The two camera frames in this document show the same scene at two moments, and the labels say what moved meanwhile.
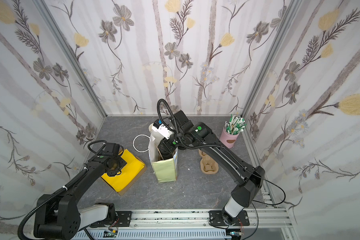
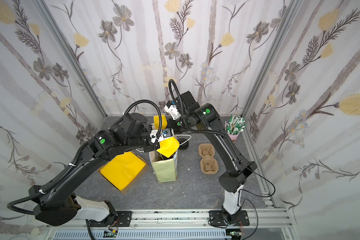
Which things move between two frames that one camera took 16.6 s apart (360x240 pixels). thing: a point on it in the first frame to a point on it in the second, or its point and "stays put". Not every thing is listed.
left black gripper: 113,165 to 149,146
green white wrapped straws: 235,125 stays put
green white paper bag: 166,170 stays put
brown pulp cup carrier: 208,165 stays put
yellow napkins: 128,173 stays put
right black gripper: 166,146 to 174,122
